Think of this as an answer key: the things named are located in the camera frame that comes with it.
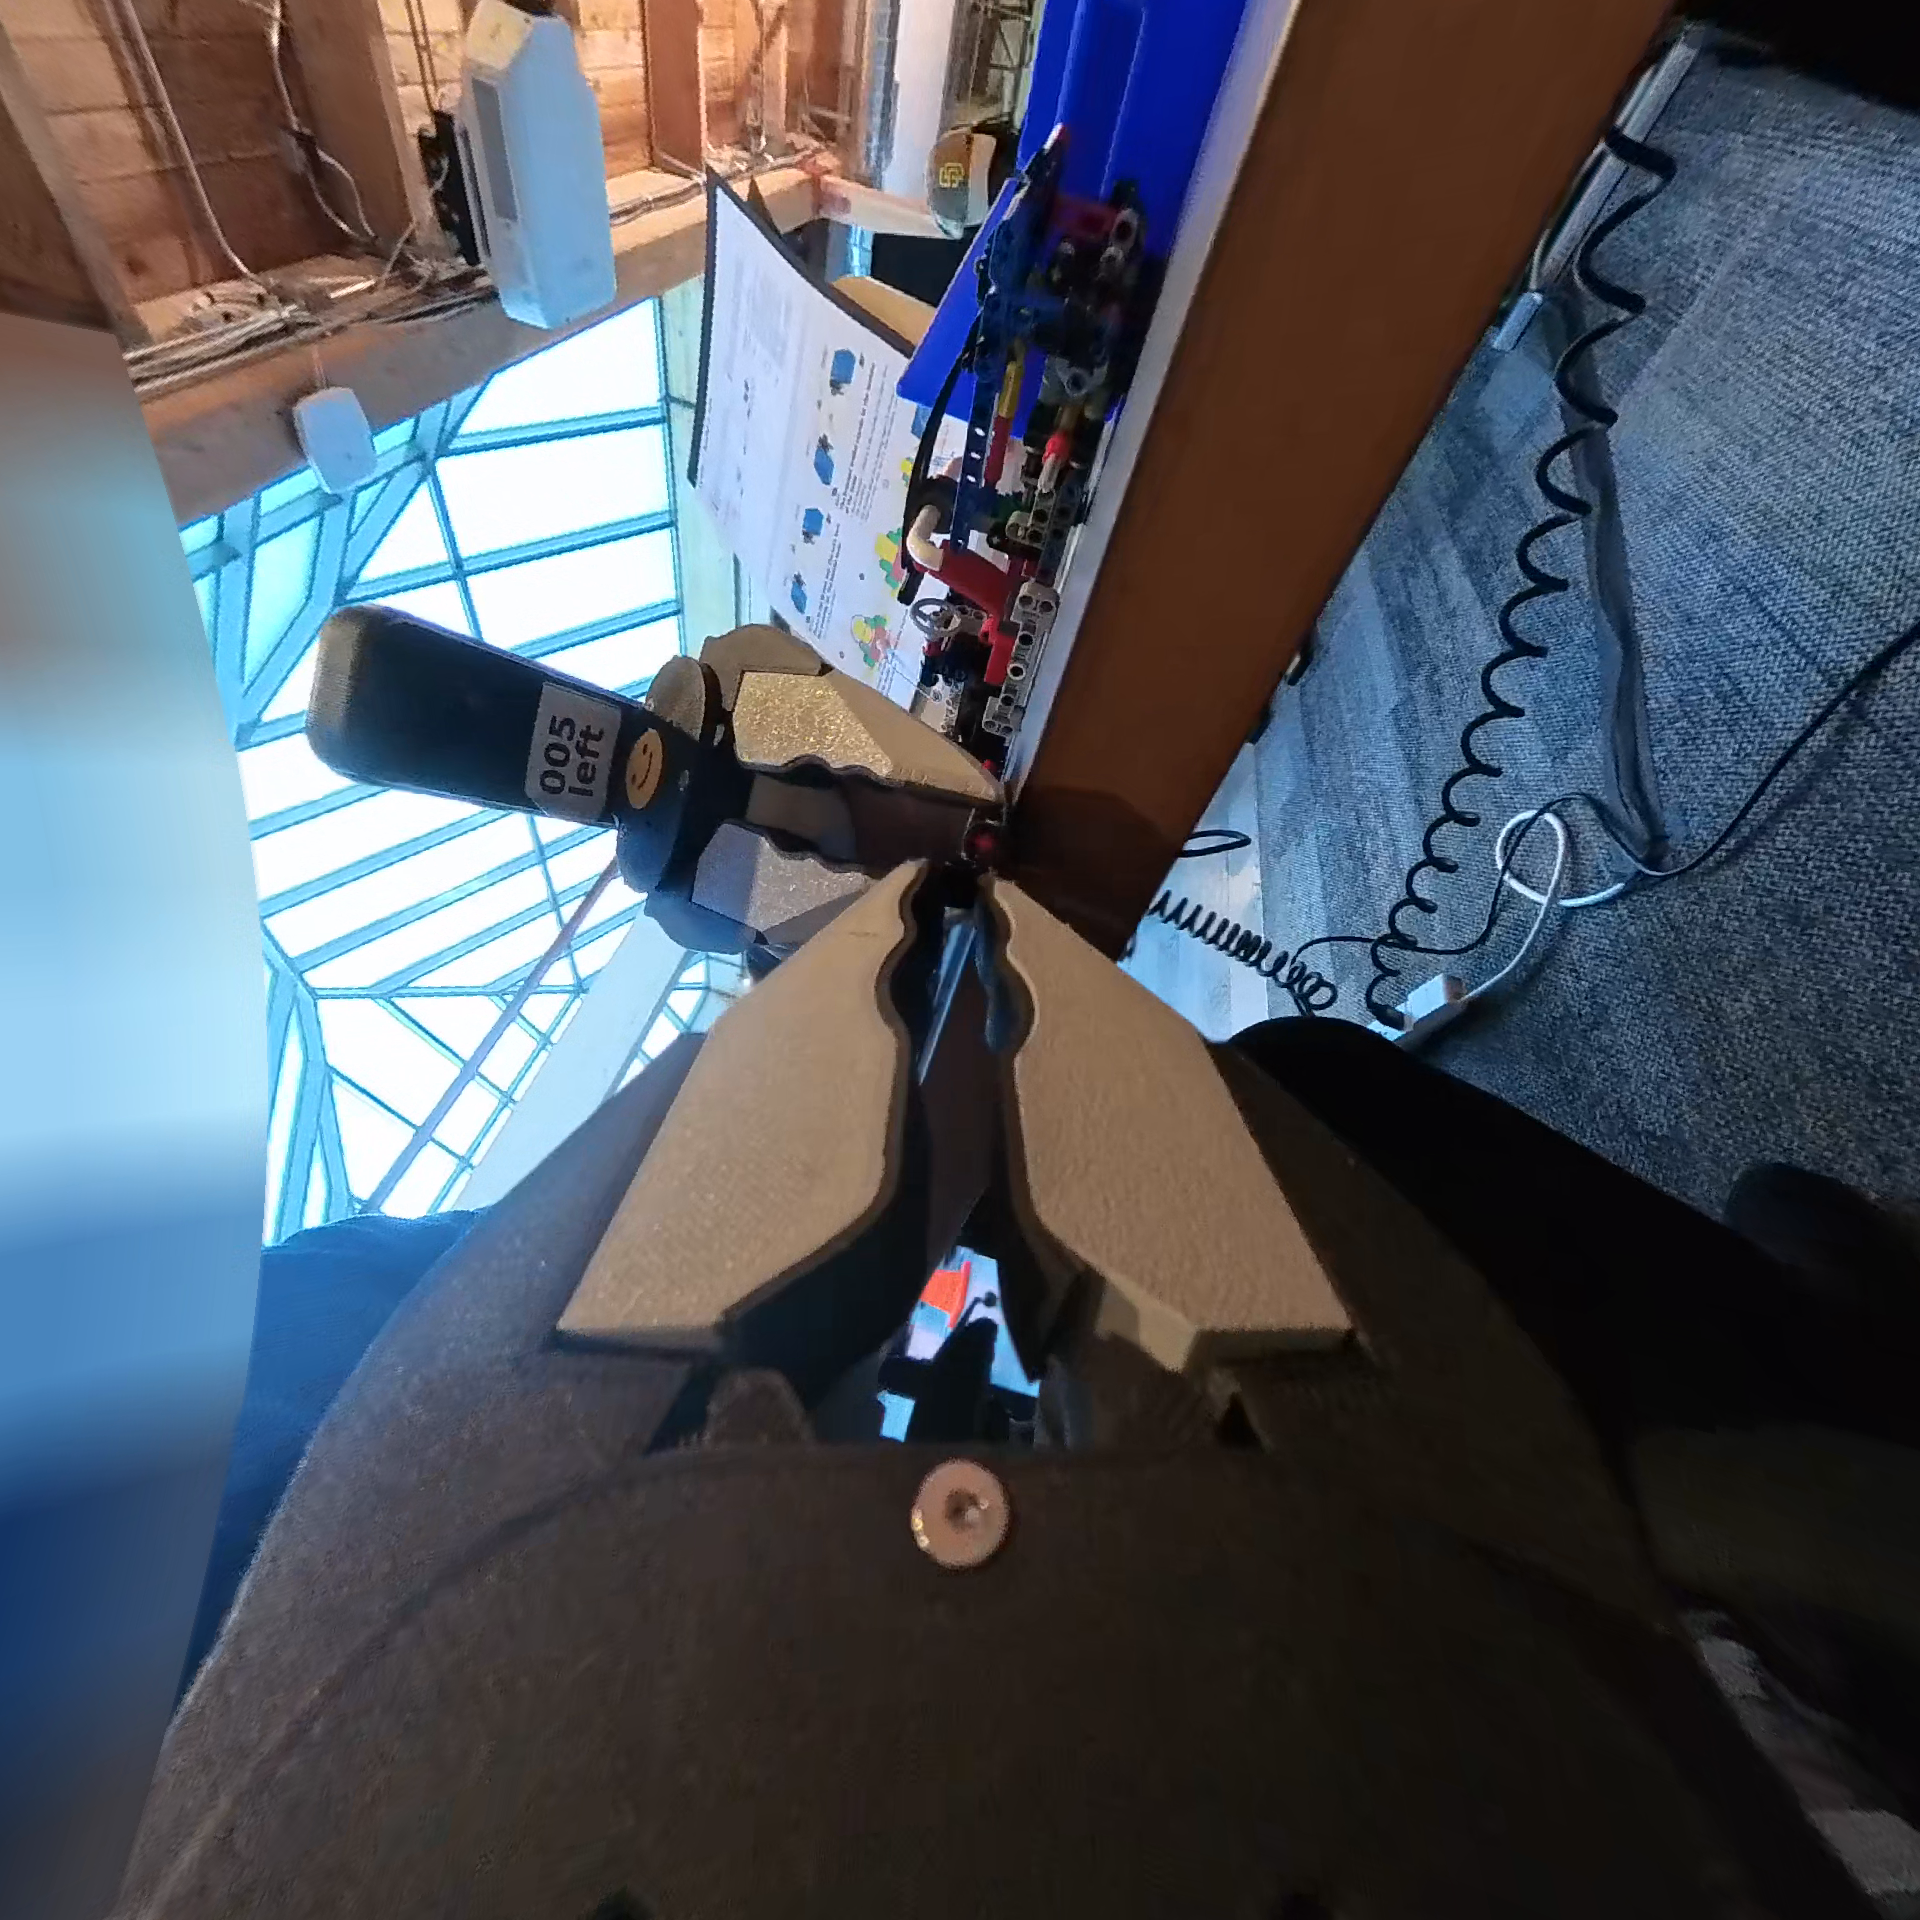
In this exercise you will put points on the toy brick car model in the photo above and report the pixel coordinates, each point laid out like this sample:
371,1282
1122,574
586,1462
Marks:
1050,301

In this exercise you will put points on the white wall device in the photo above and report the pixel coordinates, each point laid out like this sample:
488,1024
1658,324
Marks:
534,165

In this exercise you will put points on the blue plastic bin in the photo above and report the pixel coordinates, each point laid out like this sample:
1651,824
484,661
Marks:
1113,89

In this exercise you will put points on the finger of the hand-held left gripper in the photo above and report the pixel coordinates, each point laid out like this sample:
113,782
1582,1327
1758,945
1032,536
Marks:
750,887
841,720

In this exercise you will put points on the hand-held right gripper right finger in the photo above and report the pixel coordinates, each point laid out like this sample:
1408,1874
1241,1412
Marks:
1155,1187

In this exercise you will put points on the black cap with yellow logo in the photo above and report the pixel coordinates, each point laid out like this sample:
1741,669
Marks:
968,176

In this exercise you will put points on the printed instruction sheet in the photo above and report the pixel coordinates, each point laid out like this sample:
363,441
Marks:
782,377

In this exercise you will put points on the small white sensor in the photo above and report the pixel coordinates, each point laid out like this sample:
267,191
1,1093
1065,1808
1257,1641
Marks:
336,438

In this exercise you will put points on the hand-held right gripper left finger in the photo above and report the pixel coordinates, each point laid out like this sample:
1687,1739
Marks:
750,1172

